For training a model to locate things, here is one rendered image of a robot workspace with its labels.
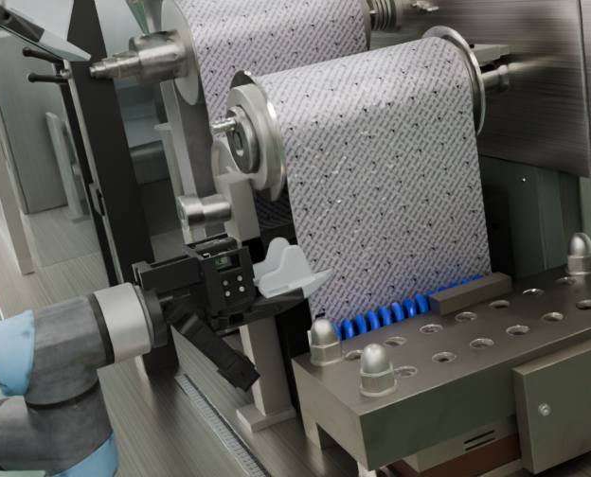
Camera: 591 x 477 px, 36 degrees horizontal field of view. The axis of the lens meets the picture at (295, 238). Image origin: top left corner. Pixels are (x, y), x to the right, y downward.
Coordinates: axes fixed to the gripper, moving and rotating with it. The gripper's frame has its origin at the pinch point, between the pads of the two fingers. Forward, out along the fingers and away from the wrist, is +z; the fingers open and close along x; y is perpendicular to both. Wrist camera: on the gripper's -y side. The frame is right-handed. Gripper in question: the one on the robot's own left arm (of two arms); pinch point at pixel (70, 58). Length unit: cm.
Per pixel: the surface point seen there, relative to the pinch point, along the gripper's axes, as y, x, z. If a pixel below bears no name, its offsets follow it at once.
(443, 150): 10.2, -6.2, 40.1
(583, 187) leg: 18, 7, 72
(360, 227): -1.9, -6.1, 34.9
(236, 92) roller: 5.1, 0.2, 17.2
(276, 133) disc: 2.6, -6.9, 20.6
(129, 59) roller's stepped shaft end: 4.6, 23.7, 10.4
